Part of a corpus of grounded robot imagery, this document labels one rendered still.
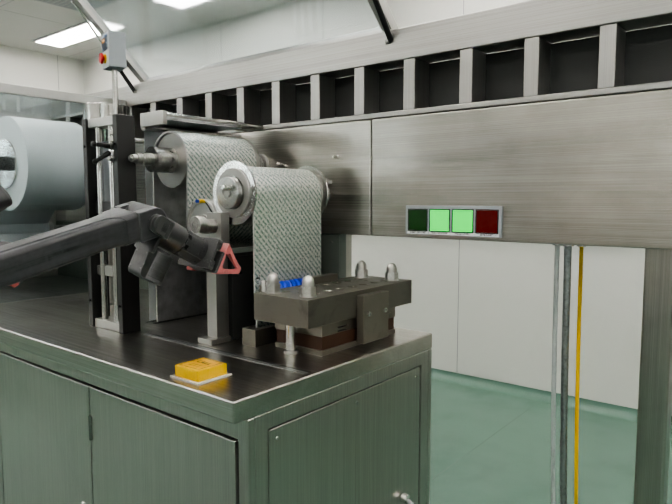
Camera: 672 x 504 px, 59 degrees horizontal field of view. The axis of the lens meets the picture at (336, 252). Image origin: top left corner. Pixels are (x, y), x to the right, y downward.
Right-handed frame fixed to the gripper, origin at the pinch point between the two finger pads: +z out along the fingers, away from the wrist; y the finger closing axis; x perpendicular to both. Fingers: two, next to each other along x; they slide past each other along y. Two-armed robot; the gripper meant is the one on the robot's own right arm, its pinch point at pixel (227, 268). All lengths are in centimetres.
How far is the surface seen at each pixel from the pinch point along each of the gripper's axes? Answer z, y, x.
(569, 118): 21, 58, 48
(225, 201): -2.1, -6.9, 15.2
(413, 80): 16, 20, 58
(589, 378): 284, 1, 49
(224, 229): 0.9, -7.3, 9.5
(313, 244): 23.3, -0.1, 16.4
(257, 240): 5.1, 0.0, 9.1
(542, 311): 267, -29, 80
